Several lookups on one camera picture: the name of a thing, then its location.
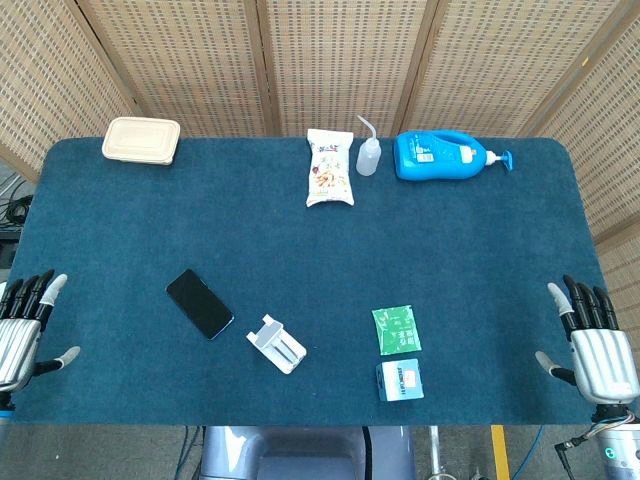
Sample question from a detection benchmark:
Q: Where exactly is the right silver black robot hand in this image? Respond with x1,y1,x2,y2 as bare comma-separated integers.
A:
534,273,640,405

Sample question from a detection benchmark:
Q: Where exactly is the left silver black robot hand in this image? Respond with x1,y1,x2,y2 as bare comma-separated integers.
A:
0,269,81,396

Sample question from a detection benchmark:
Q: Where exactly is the black smartphone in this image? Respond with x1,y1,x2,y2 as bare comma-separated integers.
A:
165,268,235,341

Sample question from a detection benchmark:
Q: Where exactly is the white folding phone stand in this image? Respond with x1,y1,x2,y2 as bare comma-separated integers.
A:
245,313,308,375

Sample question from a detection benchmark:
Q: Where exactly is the dark floor equipment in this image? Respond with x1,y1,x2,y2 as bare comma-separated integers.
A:
0,225,21,267

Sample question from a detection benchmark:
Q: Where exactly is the metal pole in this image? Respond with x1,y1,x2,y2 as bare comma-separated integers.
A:
428,425,446,480

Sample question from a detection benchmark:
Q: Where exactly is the light blue cardboard box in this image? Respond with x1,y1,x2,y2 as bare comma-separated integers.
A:
375,358,425,402

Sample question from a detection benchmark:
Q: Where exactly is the green tea sachet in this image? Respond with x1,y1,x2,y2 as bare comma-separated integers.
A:
371,304,423,357

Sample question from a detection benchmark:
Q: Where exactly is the beige lidded lunch box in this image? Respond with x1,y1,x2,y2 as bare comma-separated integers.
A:
101,116,182,167

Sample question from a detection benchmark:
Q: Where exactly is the blue pump bottle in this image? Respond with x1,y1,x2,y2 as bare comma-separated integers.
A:
392,130,515,182

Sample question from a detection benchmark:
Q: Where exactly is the dark blue felt table mat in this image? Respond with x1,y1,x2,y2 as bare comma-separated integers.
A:
8,135,612,427

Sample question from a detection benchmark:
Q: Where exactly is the grey robot torso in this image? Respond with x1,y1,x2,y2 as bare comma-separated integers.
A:
199,425,417,480

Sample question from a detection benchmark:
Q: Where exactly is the clear squeeze wash bottle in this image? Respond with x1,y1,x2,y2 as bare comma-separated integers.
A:
355,114,383,177

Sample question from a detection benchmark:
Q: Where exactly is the white snack bag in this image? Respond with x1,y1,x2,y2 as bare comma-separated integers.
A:
305,128,356,208

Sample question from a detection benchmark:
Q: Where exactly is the woven bamboo folding screen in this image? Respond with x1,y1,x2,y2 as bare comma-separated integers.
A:
0,0,640,321

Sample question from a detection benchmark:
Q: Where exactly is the black cable with plug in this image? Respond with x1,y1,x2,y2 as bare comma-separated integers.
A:
554,424,601,480

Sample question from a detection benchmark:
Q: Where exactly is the blue cable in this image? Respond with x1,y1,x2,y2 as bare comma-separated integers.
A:
512,425,546,480

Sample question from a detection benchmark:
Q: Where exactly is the black cable bundle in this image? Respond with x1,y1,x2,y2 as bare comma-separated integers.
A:
0,192,34,226

